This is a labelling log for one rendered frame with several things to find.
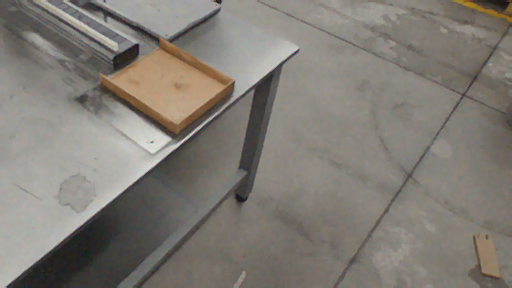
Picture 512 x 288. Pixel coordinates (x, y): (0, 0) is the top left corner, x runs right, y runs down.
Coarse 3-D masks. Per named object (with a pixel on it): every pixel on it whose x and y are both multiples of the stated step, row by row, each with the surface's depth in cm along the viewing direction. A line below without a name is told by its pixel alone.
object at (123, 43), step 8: (48, 0) 165; (56, 0) 165; (40, 8) 162; (64, 8) 162; (72, 8) 162; (56, 16) 158; (72, 16) 159; (80, 16) 159; (88, 16) 159; (88, 24) 156; (96, 24) 156; (80, 32) 152; (104, 32) 153; (112, 32) 153; (96, 40) 150; (112, 40) 150; (120, 40) 150; (128, 40) 151; (104, 48) 147; (120, 48) 147; (128, 48) 148
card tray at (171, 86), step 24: (168, 48) 154; (120, 72) 146; (144, 72) 147; (168, 72) 147; (192, 72) 148; (216, 72) 144; (120, 96) 138; (144, 96) 139; (168, 96) 139; (192, 96) 140; (216, 96) 136; (168, 120) 128; (192, 120) 132
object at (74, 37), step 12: (24, 0) 165; (24, 12) 167; (36, 12) 162; (84, 12) 161; (48, 24) 161; (60, 24) 155; (72, 36) 154; (84, 36) 151; (84, 48) 153; (96, 48) 148; (132, 48) 149; (108, 60) 147; (120, 60) 148
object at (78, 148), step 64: (0, 0) 173; (0, 64) 146; (64, 64) 148; (128, 64) 150; (256, 64) 153; (0, 128) 127; (64, 128) 128; (128, 128) 129; (192, 128) 131; (0, 192) 112; (64, 192) 113; (0, 256) 100
